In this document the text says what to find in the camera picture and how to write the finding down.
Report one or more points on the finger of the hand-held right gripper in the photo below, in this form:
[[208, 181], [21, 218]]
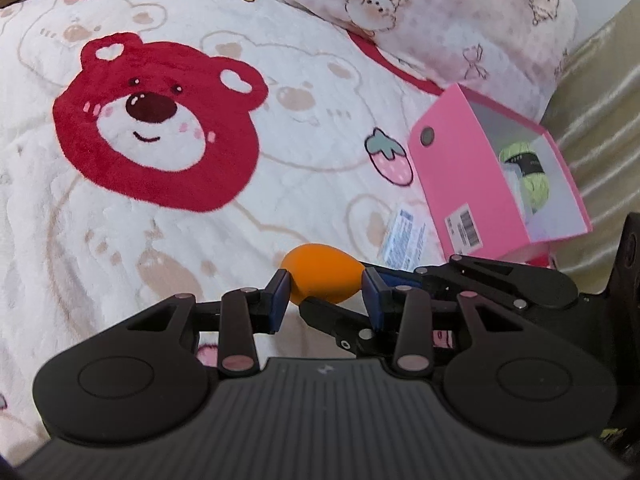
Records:
[[335, 322], [400, 278]]

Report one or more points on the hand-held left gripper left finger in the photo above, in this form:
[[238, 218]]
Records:
[[279, 305]]

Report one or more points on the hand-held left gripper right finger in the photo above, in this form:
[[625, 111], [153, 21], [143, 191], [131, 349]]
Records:
[[374, 302]]

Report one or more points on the orange makeup sponge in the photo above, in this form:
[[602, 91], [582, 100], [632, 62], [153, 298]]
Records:
[[320, 272]]

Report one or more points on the pink cardboard box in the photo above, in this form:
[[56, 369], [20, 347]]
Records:
[[460, 175]]

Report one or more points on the small pink white packet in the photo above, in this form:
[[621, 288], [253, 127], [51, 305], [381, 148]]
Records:
[[402, 237]]

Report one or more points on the green yarn ball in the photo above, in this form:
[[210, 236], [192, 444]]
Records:
[[532, 170]]

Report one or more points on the bear printed blanket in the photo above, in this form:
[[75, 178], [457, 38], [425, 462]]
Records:
[[300, 110]]

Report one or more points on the beige satin cloth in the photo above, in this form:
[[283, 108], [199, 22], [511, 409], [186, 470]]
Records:
[[595, 125]]

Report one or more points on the pink checked pillow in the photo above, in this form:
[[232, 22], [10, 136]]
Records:
[[450, 25]]

